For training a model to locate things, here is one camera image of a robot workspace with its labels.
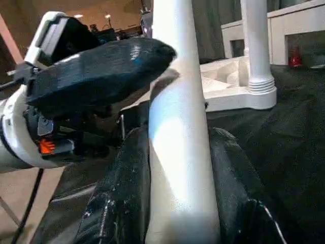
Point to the grey curtain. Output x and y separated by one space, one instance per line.
215 25

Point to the black work mat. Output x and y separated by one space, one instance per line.
292 127

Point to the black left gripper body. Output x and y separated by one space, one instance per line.
63 142

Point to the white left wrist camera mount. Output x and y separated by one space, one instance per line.
15 137

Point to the white plastic table top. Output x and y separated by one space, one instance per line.
228 96

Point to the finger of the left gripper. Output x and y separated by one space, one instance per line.
101 73

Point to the white cabinet with glass doors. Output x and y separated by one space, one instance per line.
279 25

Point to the white plastic table leg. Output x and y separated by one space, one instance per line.
256 38
177 114

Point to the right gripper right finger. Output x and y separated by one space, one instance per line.
238 198

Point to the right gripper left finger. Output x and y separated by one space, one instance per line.
119 193

